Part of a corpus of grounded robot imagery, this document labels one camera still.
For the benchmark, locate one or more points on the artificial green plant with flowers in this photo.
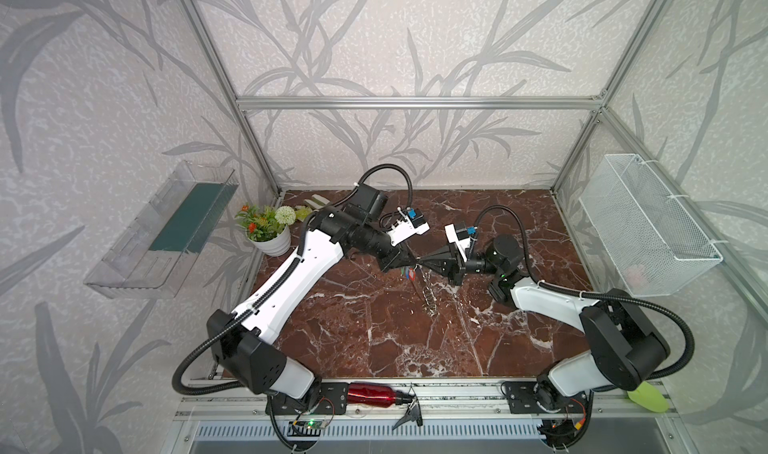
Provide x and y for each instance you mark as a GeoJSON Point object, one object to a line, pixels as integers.
{"type": "Point", "coordinates": [262, 224]}

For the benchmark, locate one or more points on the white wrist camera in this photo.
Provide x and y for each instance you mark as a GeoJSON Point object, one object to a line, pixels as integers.
{"type": "Point", "coordinates": [462, 237]}
{"type": "Point", "coordinates": [409, 222]}

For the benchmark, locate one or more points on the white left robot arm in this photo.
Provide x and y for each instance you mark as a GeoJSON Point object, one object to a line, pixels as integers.
{"type": "Point", "coordinates": [245, 337]}

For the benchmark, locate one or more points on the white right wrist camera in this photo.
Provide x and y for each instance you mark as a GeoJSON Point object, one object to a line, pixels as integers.
{"type": "Point", "coordinates": [462, 237]}

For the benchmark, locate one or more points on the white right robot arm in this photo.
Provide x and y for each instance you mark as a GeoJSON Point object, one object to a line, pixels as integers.
{"type": "Point", "coordinates": [624, 347]}

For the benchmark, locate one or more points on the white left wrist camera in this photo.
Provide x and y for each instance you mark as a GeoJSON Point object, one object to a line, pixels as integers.
{"type": "Point", "coordinates": [409, 222]}

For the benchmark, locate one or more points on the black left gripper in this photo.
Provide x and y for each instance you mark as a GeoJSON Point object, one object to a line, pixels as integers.
{"type": "Point", "coordinates": [396, 256]}

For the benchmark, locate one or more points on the beige and grey garden glove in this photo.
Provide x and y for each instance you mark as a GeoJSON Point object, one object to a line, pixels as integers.
{"type": "Point", "coordinates": [316, 201]}

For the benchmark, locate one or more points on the white ribbed plant pot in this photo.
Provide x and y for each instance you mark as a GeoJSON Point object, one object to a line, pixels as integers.
{"type": "Point", "coordinates": [276, 246]}

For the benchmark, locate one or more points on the white wire mesh basket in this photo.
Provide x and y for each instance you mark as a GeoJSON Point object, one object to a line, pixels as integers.
{"type": "Point", "coordinates": [653, 241]}

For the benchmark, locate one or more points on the bunch of coloured keys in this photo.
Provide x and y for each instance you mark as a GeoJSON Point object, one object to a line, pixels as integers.
{"type": "Point", "coordinates": [408, 273]}

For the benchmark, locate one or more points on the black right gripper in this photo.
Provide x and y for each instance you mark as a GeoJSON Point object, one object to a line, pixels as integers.
{"type": "Point", "coordinates": [458, 265]}

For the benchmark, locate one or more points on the clear plastic wall tray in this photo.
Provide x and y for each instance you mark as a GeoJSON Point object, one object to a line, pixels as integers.
{"type": "Point", "coordinates": [155, 254]}

